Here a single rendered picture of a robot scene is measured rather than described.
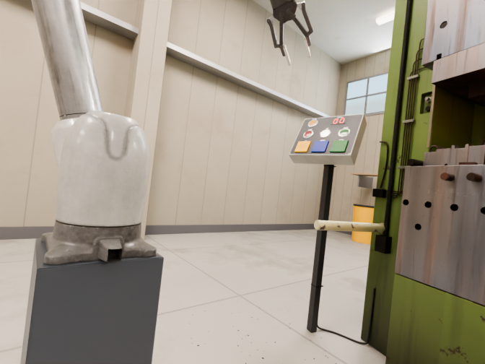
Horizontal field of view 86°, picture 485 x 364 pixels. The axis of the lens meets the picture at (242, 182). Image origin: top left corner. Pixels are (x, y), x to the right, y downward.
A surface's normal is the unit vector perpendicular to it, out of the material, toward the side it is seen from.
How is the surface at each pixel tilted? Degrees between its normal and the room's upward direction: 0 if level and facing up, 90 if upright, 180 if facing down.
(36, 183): 90
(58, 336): 90
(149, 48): 90
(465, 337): 90
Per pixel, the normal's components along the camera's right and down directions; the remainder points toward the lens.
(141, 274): 0.63, 0.06
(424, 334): -0.90, -0.11
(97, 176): 0.27, -0.01
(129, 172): 0.83, 0.03
